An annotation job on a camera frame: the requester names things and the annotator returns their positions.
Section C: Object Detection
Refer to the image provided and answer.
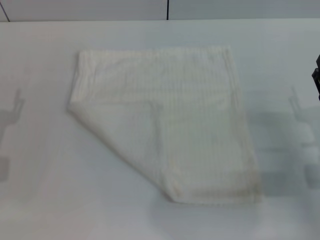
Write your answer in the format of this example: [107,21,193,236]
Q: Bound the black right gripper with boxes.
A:
[311,53,320,101]

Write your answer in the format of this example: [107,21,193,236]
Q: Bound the white ribbed towel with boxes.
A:
[66,44,264,203]

